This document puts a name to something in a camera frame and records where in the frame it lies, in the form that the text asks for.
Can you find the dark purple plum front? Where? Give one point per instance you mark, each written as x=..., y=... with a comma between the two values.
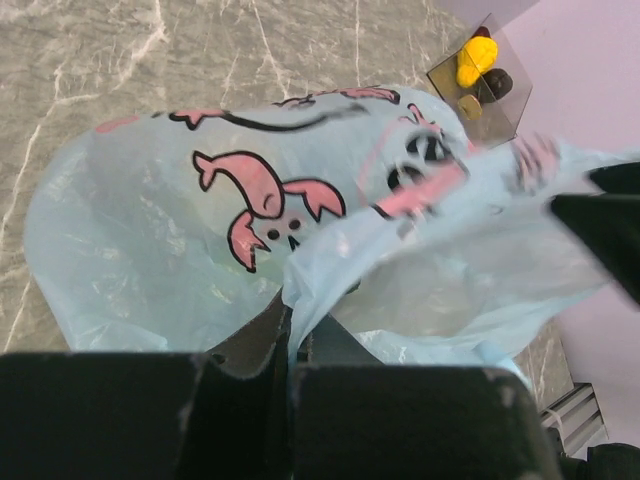
x=499, y=83

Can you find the dark red plum back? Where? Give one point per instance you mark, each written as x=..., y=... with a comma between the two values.
x=482, y=31

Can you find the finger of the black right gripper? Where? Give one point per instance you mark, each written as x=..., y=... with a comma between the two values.
x=621, y=179
x=608, y=226

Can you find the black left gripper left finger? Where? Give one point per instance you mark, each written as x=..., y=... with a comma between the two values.
x=219, y=414

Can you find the clear plastic fruit bin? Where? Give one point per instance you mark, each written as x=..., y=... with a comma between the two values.
x=500, y=119

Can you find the aluminium side rail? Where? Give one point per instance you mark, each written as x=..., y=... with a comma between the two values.
x=575, y=422

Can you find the yellow pear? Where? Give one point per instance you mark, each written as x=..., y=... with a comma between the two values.
x=475, y=58

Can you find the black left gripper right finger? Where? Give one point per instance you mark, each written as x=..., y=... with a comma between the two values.
x=356, y=418

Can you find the small brown nut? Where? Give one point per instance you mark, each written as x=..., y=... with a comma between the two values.
x=470, y=107

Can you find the light blue printed plastic bag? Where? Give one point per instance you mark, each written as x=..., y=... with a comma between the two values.
x=171, y=231

